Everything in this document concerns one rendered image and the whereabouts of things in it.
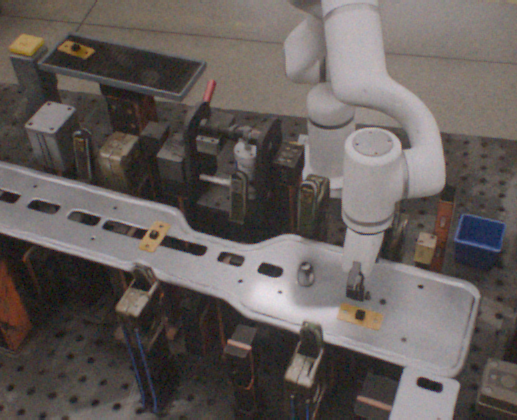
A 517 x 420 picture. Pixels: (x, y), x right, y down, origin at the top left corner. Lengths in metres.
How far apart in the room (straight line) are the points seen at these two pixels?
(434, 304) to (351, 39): 0.56
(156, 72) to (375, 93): 0.73
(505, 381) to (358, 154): 0.48
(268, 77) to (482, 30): 1.10
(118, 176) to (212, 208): 0.22
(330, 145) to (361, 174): 0.80
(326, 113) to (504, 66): 2.06
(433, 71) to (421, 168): 2.58
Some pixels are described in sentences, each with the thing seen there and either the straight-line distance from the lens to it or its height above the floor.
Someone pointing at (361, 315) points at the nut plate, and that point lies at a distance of 1.49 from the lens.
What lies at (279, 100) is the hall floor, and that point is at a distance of 3.57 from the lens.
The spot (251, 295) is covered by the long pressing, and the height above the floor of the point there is 1.00.
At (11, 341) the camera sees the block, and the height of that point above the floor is 0.75.
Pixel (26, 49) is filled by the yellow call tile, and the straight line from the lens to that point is 1.97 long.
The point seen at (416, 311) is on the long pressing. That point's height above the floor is 1.00.
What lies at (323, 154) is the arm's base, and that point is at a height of 0.88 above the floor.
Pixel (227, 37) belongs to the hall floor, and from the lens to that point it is 3.99.
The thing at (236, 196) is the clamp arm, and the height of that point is 1.05.
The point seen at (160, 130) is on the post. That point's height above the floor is 1.10.
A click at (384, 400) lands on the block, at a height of 0.98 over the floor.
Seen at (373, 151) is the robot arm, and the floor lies 1.44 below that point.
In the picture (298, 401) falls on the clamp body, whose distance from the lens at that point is 1.42.
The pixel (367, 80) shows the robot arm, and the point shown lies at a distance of 1.22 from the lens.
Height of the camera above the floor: 2.22
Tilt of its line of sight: 46 degrees down
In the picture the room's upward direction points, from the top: 3 degrees counter-clockwise
